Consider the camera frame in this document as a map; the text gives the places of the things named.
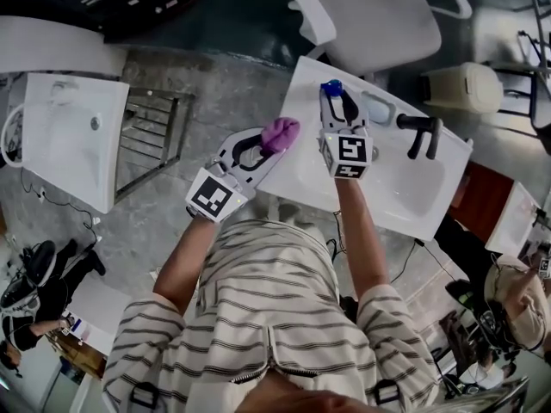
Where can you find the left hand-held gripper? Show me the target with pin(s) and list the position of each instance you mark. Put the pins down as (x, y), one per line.
(213, 196)

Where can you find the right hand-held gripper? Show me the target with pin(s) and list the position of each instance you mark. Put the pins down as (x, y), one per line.
(353, 151)

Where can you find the purple cloth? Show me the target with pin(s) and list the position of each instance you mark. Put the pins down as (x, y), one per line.
(280, 136)

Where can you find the person's right forearm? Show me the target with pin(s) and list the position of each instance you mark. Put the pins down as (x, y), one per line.
(361, 239)

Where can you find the person's left forearm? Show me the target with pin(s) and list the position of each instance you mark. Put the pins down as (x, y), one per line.
(185, 265)

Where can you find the translucent grey soap dish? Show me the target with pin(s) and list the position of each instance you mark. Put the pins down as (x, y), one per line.
(381, 108)

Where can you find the black faucet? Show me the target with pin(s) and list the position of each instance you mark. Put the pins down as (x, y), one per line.
(417, 123)

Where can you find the white office chair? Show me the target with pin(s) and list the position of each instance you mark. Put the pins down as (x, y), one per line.
(379, 24)

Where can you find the large white ceramic sink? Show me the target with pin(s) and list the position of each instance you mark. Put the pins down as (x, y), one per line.
(409, 187)

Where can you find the metal floor grate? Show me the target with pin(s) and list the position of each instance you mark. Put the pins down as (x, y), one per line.
(146, 179)

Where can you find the beige trash bin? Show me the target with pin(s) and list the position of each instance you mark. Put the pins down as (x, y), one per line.
(469, 88)

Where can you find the striped beige shirt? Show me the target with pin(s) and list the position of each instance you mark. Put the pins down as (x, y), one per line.
(267, 308)

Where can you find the brown wooden cabinet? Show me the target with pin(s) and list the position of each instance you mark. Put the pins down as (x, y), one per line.
(486, 200)

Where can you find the white sink with metal drain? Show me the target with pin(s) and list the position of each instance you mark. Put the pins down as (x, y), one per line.
(60, 144)

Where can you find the small white sink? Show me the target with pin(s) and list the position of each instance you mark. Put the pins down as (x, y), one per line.
(512, 222)

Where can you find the black dining chair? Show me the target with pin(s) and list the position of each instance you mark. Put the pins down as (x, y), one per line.
(544, 114)

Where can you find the white table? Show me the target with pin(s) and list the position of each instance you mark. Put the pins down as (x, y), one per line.
(99, 308)

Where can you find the white desk with metal legs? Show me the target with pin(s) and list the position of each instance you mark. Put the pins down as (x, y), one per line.
(538, 24)

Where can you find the black harness buckle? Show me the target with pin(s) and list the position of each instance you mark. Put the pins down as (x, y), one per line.
(144, 398)
(386, 393)

